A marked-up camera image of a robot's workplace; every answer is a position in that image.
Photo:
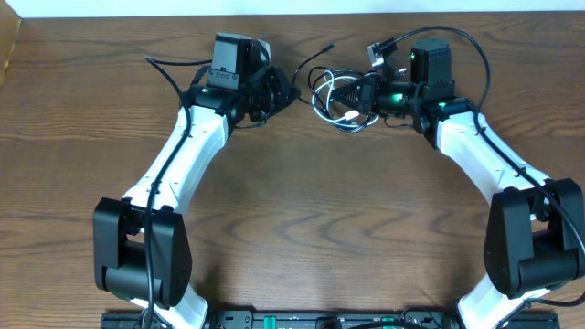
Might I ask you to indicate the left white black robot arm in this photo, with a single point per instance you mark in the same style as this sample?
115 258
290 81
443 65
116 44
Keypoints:
140 244

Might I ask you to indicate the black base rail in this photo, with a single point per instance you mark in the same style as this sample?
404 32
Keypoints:
421 317

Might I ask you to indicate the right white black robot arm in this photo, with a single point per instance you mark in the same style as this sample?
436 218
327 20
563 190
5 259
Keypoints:
534 240

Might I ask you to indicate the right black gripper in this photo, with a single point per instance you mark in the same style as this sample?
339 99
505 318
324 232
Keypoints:
370 90

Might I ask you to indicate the cardboard box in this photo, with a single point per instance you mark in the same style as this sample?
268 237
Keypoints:
10 23

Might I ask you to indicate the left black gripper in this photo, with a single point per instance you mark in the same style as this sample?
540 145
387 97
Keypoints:
276 91

